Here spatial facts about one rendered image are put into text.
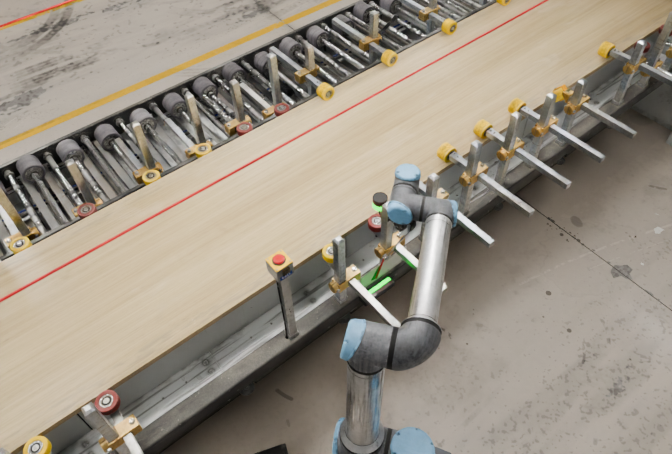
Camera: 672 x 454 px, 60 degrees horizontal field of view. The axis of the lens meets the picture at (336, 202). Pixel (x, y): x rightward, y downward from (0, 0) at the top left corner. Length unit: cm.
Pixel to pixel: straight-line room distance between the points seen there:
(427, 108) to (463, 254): 98
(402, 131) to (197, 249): 115
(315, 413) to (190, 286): 102
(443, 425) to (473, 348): 45
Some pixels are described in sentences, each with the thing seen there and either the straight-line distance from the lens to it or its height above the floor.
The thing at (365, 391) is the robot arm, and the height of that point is 124.
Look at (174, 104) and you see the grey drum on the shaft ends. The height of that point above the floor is 85.
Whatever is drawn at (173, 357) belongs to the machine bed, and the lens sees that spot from 248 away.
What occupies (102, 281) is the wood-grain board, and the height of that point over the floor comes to 90.
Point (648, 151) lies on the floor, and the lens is 457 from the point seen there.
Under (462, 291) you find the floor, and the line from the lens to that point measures 344.
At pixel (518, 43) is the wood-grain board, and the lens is 363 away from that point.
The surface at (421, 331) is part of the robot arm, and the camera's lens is 163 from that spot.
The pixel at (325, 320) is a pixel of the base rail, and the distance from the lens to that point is 249.
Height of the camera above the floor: 286
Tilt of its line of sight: 49 degrees down
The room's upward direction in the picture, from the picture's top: 3 degrees counter-clockwise
